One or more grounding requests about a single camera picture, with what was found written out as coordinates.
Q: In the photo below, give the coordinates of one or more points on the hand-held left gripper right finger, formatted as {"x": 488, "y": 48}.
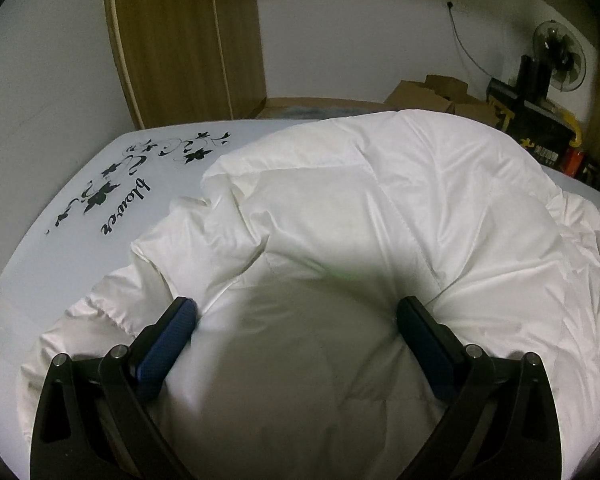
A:
{"x": 427, "y": 347}

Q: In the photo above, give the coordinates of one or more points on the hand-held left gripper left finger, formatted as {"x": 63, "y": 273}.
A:
{"x": 165, "y": 345}

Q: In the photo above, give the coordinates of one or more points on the white padded jacket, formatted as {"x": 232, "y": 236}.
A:
{"x": 380, "y": 200}

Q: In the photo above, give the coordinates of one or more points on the orange box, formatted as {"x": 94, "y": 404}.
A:
{"x": 574, "y": 161}

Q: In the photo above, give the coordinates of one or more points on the black box with yellow print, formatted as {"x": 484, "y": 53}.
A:
{"x": 535, "y": 127}

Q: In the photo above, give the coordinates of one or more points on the cardboard box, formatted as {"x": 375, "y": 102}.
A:
{"x": 460, "y": 97}
{"x": 415, "y": 97}

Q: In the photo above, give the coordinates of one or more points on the yellow hard hat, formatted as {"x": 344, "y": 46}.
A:
{"x": 577, "y": 132}

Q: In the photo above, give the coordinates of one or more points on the black kettle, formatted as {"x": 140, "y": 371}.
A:
{"x": 532, "y": 80}

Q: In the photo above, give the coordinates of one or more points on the wooden wardrobe panel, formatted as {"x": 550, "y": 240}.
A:
{"x": 180, "y": 45}

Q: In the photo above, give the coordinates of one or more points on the electric fan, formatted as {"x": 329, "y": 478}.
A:
{"x": 565, "y": 55}

